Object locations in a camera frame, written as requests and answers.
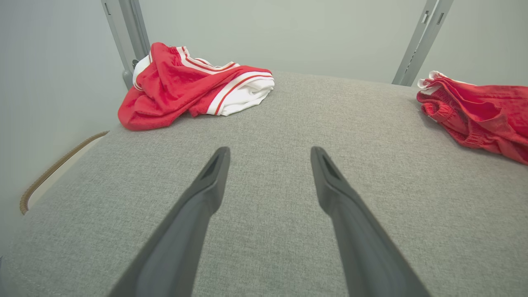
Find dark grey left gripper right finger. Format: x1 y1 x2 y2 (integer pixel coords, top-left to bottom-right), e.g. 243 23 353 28
311 146 431 297

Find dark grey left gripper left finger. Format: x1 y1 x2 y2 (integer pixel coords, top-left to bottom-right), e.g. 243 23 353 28
108 146 231 297

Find red white jersey shirt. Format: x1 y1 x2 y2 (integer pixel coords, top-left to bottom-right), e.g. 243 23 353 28
118 42 275 131

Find red shorts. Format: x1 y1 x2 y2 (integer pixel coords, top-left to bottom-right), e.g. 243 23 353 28
417 71 528 165

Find grey metal cart frame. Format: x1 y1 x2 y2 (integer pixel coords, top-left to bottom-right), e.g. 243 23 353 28
101 0 151 89

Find grey partition post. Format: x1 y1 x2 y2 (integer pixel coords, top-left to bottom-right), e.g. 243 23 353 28
392 0 438 86
402 0 454 87

